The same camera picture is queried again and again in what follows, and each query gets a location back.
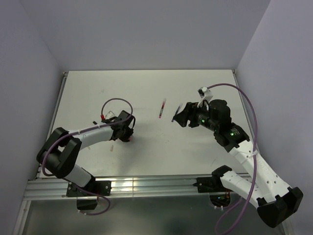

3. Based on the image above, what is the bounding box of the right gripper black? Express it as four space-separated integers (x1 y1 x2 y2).
173 100 219 132

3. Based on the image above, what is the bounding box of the purple pen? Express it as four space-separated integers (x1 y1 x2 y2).
171 103 183 122

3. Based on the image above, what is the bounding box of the red pen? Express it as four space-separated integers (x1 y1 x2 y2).
158 98 167 118

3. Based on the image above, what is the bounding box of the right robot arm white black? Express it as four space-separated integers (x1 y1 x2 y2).
173 99 303 228

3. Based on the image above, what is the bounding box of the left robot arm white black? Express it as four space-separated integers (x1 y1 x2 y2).
37 110 135 195

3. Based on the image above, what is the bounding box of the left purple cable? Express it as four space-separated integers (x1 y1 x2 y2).
40 97 134 178

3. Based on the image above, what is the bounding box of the purple cable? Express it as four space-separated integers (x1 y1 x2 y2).
206 83 259 233
40 97 134 178

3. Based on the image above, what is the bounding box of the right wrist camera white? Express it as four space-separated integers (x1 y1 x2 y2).
197 87 213 108

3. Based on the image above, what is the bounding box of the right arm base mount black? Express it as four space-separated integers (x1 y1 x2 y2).
193 176 233 208

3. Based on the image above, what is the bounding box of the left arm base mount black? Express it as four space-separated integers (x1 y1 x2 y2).
66 177 112 216

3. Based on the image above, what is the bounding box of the aluminium rail frame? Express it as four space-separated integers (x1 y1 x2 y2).
22 174 211 201

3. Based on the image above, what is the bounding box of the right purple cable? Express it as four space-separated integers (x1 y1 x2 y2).
206 83 259 233

